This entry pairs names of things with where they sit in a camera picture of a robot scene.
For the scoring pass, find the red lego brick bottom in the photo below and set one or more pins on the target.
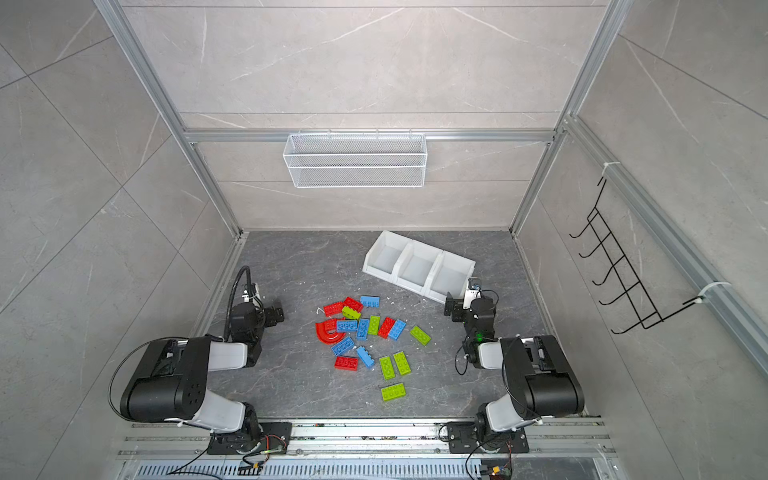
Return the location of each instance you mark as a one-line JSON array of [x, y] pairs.
[[346, 363]]

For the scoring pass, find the aluminium front rail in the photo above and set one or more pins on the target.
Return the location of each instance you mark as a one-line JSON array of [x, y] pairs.
[[389, 448]]

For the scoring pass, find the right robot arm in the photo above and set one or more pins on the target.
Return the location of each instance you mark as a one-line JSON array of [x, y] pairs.
[[538, 380]]

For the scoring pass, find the green lego brick top pile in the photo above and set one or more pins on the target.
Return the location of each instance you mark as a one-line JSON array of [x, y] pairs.
[[350, 313]]

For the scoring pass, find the white three-compartment bin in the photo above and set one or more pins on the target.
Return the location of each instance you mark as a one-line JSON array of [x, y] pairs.
[[418, 267]]

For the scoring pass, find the black wire hook rack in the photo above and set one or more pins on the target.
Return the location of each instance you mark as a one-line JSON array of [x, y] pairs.
[[621, 269]]

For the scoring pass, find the white wire mesh basket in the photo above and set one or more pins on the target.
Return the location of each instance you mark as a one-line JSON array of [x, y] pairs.
[[356, 160]]

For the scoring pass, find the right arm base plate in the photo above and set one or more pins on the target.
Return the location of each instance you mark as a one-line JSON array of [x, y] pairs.
[[486, 438]]

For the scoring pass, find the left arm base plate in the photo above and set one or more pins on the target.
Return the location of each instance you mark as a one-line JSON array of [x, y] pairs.
[[268, 436]]

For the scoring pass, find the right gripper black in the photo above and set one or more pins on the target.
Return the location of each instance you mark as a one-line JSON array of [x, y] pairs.
[[455, 306]]

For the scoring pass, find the green lego brick bottom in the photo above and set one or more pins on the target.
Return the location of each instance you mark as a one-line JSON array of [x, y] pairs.
[[393, 392]]

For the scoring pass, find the blue lego brick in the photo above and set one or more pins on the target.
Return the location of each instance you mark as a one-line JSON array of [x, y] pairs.
[[370, 301], [365, 357], [362, 330], [342, 347], [346, 326], [397, 330]]

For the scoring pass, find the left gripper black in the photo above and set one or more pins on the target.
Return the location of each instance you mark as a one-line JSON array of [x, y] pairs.
[[271, 313]]

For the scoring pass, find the red arch lego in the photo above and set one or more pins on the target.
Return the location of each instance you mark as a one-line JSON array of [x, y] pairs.
[[327, 332]]

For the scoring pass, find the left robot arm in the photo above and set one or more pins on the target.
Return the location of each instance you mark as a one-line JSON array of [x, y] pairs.
[[169, 383]]

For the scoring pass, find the red lego brick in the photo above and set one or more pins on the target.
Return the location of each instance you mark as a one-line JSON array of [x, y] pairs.
[[386, 327], [353, 304], [346, 363], [333, 309]]

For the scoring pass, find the blue lego brick top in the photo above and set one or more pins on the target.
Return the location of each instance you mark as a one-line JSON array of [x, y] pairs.
[[370, 301]]

